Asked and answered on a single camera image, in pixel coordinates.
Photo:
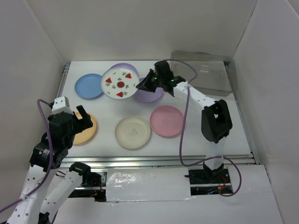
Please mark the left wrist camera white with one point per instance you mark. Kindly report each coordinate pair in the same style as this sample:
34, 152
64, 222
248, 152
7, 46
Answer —
61, 104

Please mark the orange plate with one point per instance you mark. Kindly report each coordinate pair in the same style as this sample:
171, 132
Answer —
87, 134

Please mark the purple plate rear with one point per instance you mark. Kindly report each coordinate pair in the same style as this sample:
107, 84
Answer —
125, 65

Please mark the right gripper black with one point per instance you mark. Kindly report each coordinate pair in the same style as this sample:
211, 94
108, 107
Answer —
146, 84

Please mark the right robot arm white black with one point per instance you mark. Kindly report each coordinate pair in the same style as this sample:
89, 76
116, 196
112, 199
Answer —
216, 121

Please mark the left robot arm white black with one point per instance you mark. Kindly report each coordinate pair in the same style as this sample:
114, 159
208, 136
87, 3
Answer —
35, 206

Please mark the aluminium frame rail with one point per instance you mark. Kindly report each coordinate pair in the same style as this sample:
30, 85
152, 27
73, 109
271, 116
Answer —
103, 151

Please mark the white watermelon pattern plate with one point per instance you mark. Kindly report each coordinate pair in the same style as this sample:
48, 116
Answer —
119, 83

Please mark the clear plastic bin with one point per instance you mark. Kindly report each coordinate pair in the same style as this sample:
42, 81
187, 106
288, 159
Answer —
211, 74

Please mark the purple plate front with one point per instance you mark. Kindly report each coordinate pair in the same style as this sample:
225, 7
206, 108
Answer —
148, 97

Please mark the cream plate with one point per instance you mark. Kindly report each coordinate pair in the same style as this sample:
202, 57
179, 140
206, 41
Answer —
132, 132

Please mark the purple plate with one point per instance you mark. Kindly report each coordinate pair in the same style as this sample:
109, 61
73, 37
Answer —
125, 65
148, 97

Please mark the blue plate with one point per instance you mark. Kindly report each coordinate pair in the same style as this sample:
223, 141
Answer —
89, 86

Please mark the white foil cover panel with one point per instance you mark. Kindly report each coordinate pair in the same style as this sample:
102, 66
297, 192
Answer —
147, 184

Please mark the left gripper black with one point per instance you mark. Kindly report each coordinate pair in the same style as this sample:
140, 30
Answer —
86, 119

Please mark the pink plate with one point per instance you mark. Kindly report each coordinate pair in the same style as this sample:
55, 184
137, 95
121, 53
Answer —
166, 121

